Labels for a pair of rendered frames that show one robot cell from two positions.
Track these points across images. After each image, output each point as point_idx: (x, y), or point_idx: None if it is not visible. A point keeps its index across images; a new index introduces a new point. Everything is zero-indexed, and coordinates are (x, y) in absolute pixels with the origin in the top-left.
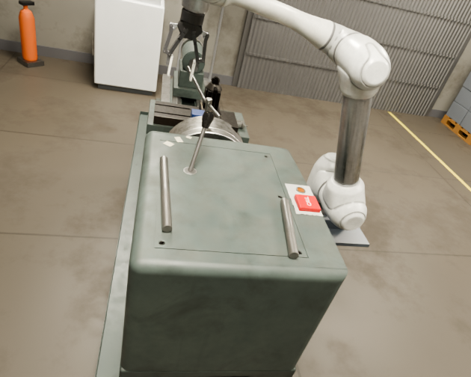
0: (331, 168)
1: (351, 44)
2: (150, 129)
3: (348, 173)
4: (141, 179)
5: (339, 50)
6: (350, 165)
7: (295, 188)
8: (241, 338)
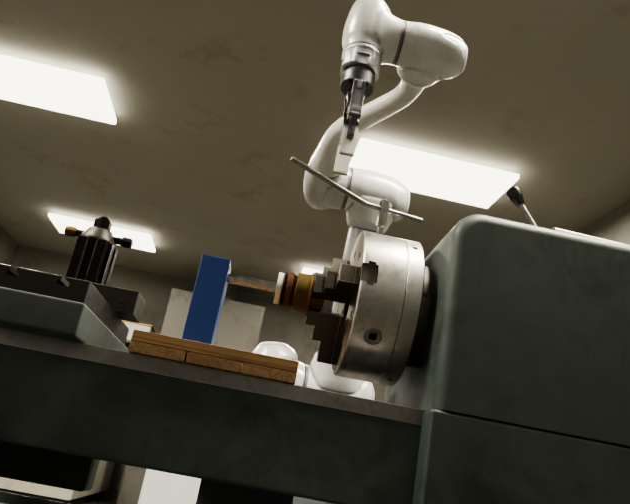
0: (295, 355)
1: (376, 174)
2: (83, 319)
3: None
4: (600, 241)
5: (364, 179)
6: None
7: None
8: None
